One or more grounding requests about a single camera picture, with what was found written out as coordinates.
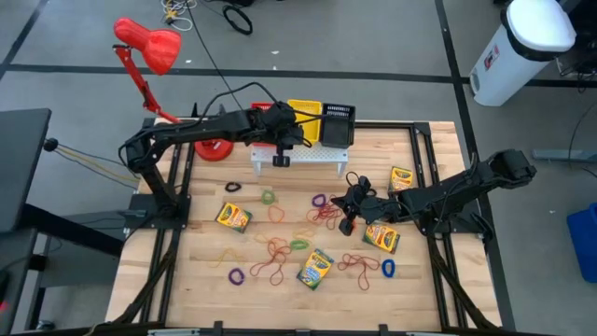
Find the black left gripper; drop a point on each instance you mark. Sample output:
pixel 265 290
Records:
pixel 282 126

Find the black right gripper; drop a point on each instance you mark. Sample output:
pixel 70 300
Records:
pixel 370 207

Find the yellow plastic basket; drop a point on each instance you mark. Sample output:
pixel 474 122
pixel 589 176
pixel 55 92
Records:
pixel 298 108

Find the yellow rubber band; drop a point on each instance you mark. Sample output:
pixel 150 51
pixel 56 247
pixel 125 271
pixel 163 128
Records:
pixel 224 254
pixel 261 238
pixel 303 232

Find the black plastic basket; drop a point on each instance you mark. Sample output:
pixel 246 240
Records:
pixel 337 133

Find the orange rubber band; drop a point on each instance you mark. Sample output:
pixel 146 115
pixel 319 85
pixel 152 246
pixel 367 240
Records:
pixel 268 214

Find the red rubber band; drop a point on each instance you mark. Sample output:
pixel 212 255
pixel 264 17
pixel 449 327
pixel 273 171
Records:
pixel 361 280
pixel 332 212
pixel 317 215
pixel 261 269
pixel 276 256
pixel 347 263

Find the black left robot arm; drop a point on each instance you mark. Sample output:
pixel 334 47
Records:
pixel 210 128

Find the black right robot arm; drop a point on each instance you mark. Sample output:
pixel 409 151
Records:
pixel 448 193

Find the red desk lamp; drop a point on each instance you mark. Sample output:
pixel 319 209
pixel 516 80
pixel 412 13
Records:
pixel 158 46

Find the black side desk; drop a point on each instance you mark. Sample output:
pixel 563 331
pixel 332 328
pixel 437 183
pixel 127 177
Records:
pixel 21 163

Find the white perforated riser shelf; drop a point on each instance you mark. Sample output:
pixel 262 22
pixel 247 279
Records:
pixel 303 154

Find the black control box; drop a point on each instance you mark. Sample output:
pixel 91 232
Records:
pixel 147 125

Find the white trash bin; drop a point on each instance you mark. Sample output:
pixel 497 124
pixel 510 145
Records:
pixel 522 56

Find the blue plastic bin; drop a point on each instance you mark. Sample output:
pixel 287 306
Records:
pixel 584 242

